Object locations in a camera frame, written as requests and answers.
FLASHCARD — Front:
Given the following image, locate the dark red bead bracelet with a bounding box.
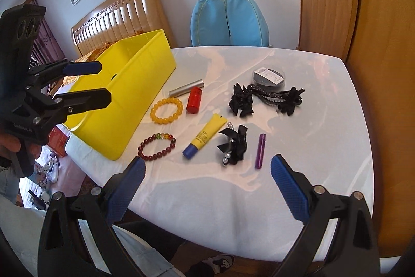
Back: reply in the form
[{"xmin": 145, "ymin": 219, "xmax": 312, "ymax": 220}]
[{"xmin": 138, "ymin": 132, "xmax": 177, "ymax": 163}]

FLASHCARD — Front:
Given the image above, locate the wooden bed headboard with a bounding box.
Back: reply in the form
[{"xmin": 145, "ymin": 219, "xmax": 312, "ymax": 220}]
[{"xmin": 71, "ymin": 0, "xmax": 177, "ymax": 58}]

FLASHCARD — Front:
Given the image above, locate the black claw hair clip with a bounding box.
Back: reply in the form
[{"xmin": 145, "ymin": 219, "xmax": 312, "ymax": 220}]
[{"xmin": 229, "ymin": 82, "xmax": 255, "ymax": 118}]

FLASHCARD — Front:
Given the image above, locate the purple slim tube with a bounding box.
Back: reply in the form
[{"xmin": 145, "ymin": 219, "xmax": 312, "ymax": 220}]
[{"xmin": 254, "ymin": 133, "xmax": 267, "ymax": 169}]

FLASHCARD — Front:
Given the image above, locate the person's light trouser leg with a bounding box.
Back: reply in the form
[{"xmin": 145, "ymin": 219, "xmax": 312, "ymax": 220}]
[{"xmin": 0, "ymin": 196, "xmax": 182, "ymax": 277}]

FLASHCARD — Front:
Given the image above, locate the person's left hand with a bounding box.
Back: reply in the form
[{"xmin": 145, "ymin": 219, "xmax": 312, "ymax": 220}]
[{"xmin": 0, "ymin": 133, "xmax": 42, "ymax": 164}]

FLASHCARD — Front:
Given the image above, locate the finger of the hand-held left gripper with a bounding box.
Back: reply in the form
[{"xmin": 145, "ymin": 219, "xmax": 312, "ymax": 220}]
[
  {"xmin": 35, "ymin": 88, "xmax": 112, "ymax": 132},
  {"xmin": 27, "ymin": 59, "xmax": 102, "ymax": 86}
]

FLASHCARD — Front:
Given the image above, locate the red cylindrical lipstick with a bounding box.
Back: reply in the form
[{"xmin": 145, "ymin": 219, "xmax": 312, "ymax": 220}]
[{"xmin": 186, "ymin": 87, "xmax": 203, "ymax": 114}]

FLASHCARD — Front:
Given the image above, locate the person's shoe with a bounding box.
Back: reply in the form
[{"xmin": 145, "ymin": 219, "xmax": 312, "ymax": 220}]
[{"xmin": 199, "ymin": 254, "xmax": 236, "ymax": 276}]

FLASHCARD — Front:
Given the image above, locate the yellow bead bracelet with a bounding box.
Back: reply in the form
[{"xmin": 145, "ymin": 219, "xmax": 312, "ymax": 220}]
[{"xmin": 150, "ymin": 97, "xmax": 184, "ymax": 125}]

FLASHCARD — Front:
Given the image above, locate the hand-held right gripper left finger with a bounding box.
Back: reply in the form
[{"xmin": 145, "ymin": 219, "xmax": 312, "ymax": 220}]
[{"xmin": 37, "ymin": 156, "xmax": 147, "ymax": 277}]

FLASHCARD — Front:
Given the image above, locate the purple curtain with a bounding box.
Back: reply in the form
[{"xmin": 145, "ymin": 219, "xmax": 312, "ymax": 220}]
[{"xmin": 24, "ymin": 0, "xmax": 67, "ymax": 70}]

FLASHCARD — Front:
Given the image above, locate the large orange pillow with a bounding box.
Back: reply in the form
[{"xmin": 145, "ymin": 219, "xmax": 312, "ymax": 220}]
[{"xmin": 63, "ymin": 40, "xmax": 114, "ymax": 91}]

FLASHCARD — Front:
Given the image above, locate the long black rhinestone hair clip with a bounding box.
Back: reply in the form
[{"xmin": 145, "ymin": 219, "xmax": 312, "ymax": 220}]
[{"xmin": 246, "ymin": 84, "xmax": 306, "ymax": 117}]

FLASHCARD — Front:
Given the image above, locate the red booklet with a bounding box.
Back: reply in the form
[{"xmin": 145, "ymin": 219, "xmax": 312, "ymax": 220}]
[{"xmin": 48, "ymin": 127, "xmax": 70, "ymax": 157}]

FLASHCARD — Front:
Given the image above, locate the blue cushioned chair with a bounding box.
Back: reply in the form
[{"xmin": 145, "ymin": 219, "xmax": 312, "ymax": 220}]
[{"xmin": 190, "ymin": 0, "xmax": 270, "ymax": 48}]

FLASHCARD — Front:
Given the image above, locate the black bow pearl hair clip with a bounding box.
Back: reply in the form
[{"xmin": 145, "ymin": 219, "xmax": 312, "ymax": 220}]
[{"xmin": 217, "ymin": 123, "xmax": 248, "ymax": 165}]

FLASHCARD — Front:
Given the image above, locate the yellow plastic bin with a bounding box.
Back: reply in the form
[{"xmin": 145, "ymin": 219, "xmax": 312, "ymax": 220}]
[{"xmin": 61, "ymin": 30, "xmax": 177, "ymax": 161}]

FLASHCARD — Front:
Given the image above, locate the round clear plastic case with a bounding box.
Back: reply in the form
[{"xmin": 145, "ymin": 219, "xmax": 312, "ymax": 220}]
[{"xmin": 252, "ymin": 67, "xmax": 286, "ymax": 91}]

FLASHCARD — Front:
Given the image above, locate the gold cylinder tube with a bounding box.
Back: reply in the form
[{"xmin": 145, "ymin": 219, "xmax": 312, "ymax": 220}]
[{"xmin": 168, "ymin": 79, "xmax": 205, "ymax": 96}]

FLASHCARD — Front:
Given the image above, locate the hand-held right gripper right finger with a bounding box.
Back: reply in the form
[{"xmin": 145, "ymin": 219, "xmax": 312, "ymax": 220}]
[{"xmin": 271, "ymin": 154, "xmax": 380, "ymax": 277}]

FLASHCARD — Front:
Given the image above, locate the yellow and blue cream tube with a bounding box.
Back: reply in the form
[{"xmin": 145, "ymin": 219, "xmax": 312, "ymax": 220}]
[{"xmin": 182, "ymin": 113, "xmax": 228, "ymax": 160}]

